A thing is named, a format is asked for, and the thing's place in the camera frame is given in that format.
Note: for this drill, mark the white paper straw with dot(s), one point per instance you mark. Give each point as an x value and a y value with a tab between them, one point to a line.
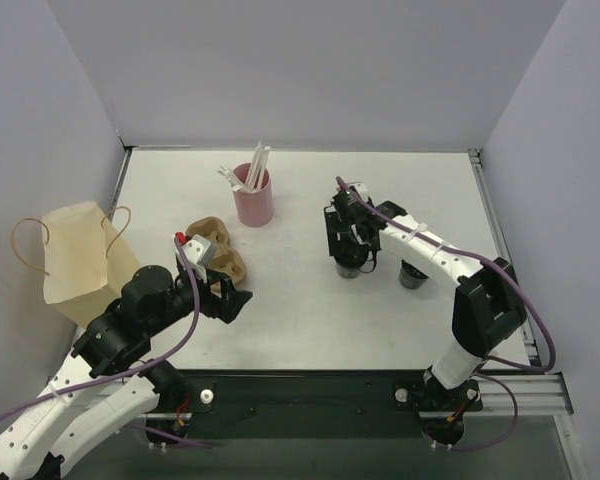
254	167
262	168

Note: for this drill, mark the brown paper bag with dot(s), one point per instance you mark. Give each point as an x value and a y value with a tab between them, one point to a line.
86	260

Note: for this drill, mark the brown cardboard cup carrier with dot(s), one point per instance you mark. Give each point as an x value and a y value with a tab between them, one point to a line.
226	260

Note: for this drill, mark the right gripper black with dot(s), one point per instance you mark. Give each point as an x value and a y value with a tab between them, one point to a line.
340	245

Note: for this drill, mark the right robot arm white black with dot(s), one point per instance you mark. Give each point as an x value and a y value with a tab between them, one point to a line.
486	309

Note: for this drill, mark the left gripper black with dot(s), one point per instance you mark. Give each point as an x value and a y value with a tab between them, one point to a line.
213	298

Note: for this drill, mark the dark translucent coffee cup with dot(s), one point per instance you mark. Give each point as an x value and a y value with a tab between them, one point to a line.
349	270

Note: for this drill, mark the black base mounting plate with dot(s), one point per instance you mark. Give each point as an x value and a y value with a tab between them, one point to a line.
314	404

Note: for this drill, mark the pink straw holder cup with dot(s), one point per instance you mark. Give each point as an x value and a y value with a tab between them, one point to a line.
255	209

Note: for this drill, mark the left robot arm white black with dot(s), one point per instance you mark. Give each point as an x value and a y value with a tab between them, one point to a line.
103	384

